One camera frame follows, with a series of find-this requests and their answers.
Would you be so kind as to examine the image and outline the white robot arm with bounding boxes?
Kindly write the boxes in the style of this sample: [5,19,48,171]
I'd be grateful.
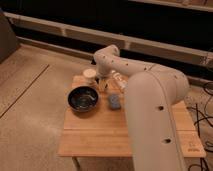
[94,45,189,171]

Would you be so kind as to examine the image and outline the white cup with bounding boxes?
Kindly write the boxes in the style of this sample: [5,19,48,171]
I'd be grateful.
[83,69,96,84]

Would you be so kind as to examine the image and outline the black bowl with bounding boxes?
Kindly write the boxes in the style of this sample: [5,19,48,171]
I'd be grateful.
[68,86,99,112]

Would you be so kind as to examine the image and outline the clear plastic bottle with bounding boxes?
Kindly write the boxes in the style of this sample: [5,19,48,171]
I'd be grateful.
[111,70,127,91]

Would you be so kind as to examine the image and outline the wooden table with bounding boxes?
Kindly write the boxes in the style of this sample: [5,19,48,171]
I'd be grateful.
[57,74,207,171]

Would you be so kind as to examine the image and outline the black floor cables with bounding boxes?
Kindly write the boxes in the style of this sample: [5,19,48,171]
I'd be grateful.
[186,81,213,171]

